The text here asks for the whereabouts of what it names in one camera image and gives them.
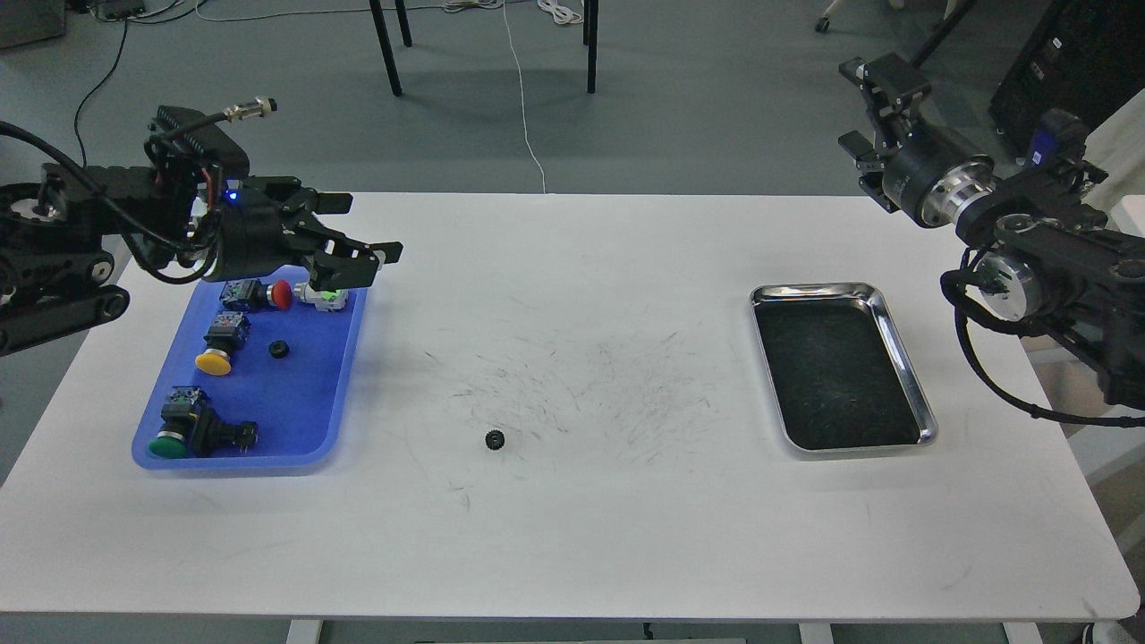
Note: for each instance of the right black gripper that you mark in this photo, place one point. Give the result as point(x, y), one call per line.
point(929, 173)

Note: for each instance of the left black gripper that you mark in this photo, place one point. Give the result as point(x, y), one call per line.
point(256, 237)

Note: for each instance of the small black gear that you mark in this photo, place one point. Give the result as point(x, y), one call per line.
point(495, 439)
point(278, 349)

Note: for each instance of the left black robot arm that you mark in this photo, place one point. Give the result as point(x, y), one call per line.
point(195, 212)

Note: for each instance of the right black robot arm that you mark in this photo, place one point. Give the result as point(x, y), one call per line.
point(1038, 260)

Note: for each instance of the blue plastic tray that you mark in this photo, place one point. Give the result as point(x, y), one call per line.
point(296, 401)

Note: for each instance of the black cabinet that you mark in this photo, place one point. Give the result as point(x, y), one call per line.
point(1084, 57)

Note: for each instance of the beige cloth cover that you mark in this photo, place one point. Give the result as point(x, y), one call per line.
point(1117, 146)

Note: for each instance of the metal tray with black mat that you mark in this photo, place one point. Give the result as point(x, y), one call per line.
point(837, 366)

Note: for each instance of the green white switch component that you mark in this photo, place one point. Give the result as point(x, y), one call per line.
point(335, 300)

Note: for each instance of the red push button switch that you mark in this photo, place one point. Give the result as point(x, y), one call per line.
point(253, 295)

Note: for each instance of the yellow push button switch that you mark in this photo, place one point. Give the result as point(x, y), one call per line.
point(227, 333)

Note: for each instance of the green push button switch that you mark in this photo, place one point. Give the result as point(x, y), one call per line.
point(191, 426)

